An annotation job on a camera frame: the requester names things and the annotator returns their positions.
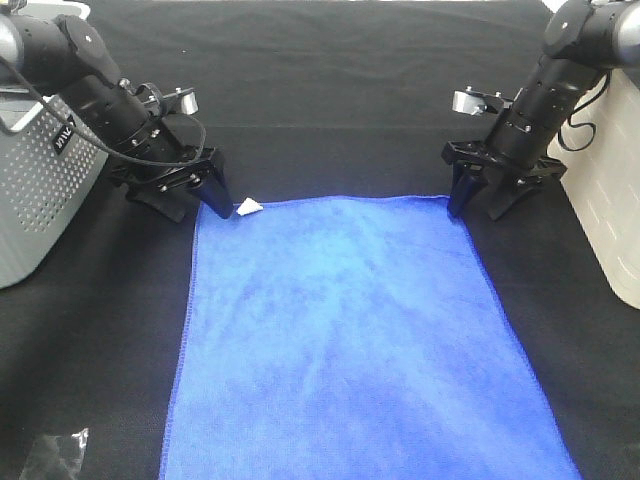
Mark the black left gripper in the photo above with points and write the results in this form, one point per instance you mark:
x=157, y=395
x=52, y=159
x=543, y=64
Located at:
x=151, y=187

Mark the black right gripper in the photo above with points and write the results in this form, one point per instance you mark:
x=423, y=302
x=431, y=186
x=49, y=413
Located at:
x=469, y=161

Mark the blue microfibre towel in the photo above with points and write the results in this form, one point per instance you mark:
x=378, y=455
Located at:
x=351, y=338

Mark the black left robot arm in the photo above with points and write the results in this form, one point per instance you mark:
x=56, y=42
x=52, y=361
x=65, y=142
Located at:
x=67, y=57

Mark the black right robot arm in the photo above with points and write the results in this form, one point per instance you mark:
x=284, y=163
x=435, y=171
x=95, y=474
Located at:
x=582, y=44

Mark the white plastic storage box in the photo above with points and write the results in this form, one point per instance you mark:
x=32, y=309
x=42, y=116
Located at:
x=601, y=152

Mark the grey perforated plastic basket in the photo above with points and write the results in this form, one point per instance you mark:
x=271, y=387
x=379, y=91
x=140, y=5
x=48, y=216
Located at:
x=46, y=174

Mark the black fabric table mat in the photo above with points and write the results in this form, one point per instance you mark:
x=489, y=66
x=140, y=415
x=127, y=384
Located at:
x=306, y=99

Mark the clear tape strip left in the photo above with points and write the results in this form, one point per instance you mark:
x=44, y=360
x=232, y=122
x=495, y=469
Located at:
x=56, y=457

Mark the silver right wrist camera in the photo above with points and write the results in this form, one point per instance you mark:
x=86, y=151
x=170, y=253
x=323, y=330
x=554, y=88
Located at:
x=475, y=103

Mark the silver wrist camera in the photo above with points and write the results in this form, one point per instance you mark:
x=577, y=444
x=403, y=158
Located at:
x=182, y=101
x=475, y=103

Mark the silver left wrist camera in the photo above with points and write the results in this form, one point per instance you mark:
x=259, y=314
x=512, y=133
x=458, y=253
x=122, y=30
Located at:
x=182, y=101

